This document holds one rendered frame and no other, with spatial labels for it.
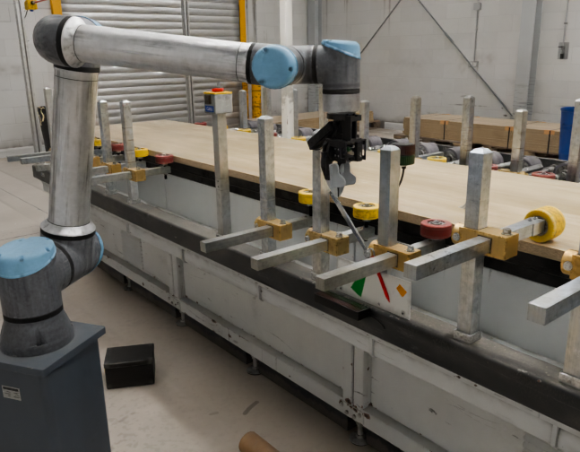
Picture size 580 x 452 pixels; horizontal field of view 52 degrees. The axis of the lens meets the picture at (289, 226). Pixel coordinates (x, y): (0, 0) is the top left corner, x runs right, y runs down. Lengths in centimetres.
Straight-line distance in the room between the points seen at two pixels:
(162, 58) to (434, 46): 893
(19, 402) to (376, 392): 110
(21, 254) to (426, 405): 125
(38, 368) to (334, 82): 101
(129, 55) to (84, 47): 11
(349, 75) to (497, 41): 820
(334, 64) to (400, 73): 919
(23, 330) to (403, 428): 119
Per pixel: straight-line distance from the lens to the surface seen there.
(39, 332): 168
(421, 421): 200
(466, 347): 141
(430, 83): 1021
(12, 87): 915
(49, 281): 166
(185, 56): 137
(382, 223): 150
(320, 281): 132
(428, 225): 157
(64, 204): 173
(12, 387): 174
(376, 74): 1092
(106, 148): 292
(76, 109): 166
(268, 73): 130
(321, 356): 225
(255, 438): 214
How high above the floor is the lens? 134
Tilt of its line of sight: 16 degrees down
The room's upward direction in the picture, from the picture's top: 1 degrees counter-clockwise
